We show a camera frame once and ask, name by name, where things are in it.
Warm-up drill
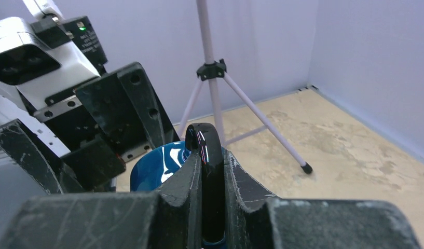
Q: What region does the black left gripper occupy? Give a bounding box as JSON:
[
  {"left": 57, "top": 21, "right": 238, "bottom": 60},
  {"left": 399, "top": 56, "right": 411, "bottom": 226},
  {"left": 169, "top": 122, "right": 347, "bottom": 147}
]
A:
[{"left": 0, "top": 62, "right": 180, "bottom": 195}]

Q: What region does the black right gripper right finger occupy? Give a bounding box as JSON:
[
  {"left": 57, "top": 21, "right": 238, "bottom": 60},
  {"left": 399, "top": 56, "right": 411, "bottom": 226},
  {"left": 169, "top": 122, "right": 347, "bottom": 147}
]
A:
[{"left": 224, "top": 150, "right": 421, "bottom": 248}]

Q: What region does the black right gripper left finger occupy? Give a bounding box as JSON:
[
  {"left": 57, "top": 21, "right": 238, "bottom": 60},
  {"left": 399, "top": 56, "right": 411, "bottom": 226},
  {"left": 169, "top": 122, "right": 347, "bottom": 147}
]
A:
[{"left": 0, "top": 151, "right": 202, "bottom": 248}]

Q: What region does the dark blue mug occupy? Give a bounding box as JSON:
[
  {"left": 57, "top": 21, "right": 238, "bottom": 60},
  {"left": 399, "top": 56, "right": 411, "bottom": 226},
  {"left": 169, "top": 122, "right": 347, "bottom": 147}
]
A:
[{"left": 130, "top": 123, "right": 227, "bottom": 248}]

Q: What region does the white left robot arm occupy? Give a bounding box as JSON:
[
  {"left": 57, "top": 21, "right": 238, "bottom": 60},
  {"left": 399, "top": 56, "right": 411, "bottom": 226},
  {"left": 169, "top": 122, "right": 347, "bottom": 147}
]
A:
[{"left": 0, "top": 14, "right": 179, "bottom": 195}]

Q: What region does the lilac tripod stand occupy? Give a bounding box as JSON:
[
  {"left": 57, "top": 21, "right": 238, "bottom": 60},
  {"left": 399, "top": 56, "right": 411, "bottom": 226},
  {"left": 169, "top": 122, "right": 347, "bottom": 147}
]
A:
[{"left": 177, "top": 1, "right": 318, "bottom": 174}]

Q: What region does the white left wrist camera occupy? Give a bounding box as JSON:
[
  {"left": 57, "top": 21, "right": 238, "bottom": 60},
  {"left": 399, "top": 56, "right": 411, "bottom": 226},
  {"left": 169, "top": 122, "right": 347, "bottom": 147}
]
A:
[{"left": 0, "top": 16, "right": 107, "bottom": 110}]

